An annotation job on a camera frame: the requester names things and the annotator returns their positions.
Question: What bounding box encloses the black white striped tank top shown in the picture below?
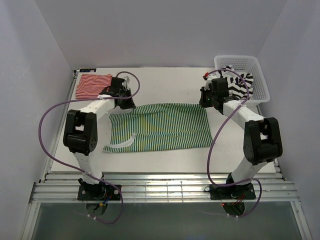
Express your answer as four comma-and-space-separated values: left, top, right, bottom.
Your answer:
215, 65, 254, 100

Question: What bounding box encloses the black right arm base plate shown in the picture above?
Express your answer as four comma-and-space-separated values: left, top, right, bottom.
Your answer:
204, 183, 256, 200

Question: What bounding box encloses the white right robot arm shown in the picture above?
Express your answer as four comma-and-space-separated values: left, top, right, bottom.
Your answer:
199, 78, 283, 199

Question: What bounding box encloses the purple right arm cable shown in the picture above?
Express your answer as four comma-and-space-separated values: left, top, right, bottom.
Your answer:
199, 69, 263, 219

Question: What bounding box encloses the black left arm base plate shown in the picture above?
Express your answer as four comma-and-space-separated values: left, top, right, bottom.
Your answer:
77, 178, 122, 201

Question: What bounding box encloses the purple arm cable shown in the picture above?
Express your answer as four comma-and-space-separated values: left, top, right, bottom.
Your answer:
199, 69, 263, 219
38, 71, 141, 225

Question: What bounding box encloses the white perforated plastic basket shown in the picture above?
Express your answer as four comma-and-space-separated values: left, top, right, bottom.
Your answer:
214, 55, 270, 107

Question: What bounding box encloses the red white striped tank top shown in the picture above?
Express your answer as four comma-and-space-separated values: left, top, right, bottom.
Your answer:
75, 73, 113, 99

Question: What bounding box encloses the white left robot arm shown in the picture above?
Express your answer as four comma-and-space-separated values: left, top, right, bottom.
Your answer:
63, 77, 136, 200

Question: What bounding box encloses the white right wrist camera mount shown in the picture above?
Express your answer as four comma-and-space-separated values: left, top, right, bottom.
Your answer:
203, 72, 213, 90

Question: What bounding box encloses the green white striped tank top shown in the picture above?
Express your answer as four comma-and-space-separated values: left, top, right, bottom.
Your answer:
103, 103, 213, 153

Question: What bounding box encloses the blue label sticker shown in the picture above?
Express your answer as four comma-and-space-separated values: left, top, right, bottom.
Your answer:
79, 68, 97, 73

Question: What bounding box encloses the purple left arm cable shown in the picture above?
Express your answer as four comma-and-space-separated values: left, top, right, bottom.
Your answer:
38, 71, 141, 225

